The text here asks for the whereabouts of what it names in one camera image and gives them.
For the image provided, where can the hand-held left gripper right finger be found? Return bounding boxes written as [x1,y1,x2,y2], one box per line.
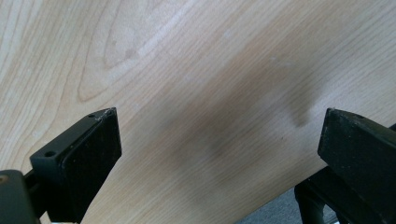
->
[317,107,396,224]

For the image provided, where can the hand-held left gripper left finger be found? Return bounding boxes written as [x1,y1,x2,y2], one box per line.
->
[29,106,123,224]

